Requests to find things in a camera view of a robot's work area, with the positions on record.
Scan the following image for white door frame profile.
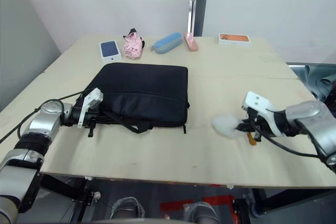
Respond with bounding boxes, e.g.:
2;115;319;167
187;0;200;37

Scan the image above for pink rectangular case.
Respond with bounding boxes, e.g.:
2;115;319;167
183;31;200;52

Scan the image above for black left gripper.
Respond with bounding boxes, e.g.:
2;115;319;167
83;104;124;138

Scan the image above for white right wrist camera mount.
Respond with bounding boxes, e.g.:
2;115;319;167
241;91;286;138

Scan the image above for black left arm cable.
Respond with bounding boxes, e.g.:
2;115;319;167
0;90;90;144

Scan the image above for pink fabric pouch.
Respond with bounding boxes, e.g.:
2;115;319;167
122;28;146;60

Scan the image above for red floor tape strip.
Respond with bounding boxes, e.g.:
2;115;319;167
203;195;235;205

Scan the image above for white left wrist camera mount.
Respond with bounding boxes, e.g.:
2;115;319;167
77;87;104;130

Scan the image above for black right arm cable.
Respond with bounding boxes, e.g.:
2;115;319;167
249;107;336;168

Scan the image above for white box with orange phone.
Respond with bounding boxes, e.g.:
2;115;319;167
217;33;251;48

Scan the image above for plastic wrapped dark rounded shape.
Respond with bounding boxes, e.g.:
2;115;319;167
110;197;145;221
183;201;220;224

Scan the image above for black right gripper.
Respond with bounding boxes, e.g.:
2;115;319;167
235;108;266;141

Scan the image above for grey blue cloth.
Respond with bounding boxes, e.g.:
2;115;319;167
304;63;336;102

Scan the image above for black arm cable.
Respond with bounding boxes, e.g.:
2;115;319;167
249;107;336;168
0;90;90;144

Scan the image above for white box with blue phone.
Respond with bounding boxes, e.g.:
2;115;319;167
99;40;123;63

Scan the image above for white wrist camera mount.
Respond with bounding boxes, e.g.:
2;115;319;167
77;87;104;130
241;91;286;138

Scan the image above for black laptop bag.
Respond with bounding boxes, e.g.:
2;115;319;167
76;62;191;134

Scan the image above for blue pencil case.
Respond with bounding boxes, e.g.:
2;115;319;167
151;31;184;55

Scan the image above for white plush toy orange feet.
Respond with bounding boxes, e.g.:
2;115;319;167
212;114;257;146

